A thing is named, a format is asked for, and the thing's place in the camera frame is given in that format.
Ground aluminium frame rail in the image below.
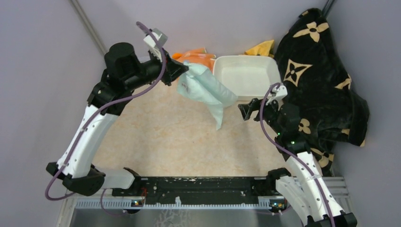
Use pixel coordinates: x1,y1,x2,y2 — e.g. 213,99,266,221
57,177,351,227

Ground orange polka dot towel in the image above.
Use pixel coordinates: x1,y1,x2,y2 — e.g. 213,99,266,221
172,48,216,71

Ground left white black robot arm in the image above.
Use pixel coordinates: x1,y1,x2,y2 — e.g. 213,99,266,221
46,43,188,196

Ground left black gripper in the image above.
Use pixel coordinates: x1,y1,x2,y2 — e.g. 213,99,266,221
124,47,189,90

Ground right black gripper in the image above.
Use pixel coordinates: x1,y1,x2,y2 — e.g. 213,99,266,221
238,95,284,135

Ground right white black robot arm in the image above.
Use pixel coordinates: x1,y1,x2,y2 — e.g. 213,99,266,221
238,98,357,227

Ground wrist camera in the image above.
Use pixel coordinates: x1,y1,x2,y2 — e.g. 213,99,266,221
265,83,288,105
143,28,168,50

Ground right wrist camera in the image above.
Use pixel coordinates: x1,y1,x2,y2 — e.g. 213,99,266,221
265,83,288,105

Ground yellow towel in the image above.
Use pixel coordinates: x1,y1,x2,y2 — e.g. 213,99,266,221
244,40,275,58

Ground black floral blanket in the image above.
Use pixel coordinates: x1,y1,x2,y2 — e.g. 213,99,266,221
274,8,370,176

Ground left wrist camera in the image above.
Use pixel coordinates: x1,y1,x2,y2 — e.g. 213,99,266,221
143,28,168,50

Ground light mint green towel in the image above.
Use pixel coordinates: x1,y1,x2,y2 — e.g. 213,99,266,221
177,61,238,130

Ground white plastic bin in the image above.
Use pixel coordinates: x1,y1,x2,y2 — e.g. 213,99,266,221
213,55,281,101

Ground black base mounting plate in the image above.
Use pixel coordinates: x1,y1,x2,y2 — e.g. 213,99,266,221
112,177,279,205

